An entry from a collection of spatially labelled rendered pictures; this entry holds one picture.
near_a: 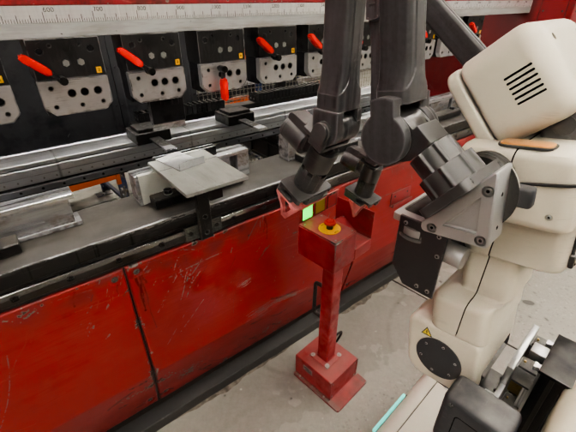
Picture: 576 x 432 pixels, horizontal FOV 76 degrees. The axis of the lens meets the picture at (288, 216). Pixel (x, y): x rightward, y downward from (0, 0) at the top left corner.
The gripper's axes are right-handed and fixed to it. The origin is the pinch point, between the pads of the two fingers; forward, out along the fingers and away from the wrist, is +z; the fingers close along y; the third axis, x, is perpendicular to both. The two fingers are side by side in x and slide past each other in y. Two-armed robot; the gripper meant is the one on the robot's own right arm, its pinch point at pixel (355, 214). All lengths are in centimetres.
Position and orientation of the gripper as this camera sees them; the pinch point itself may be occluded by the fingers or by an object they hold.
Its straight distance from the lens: 123.7
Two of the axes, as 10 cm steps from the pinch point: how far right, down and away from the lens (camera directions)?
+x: -7.1, 3.7, -6.0
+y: -6.8, -5.6, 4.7
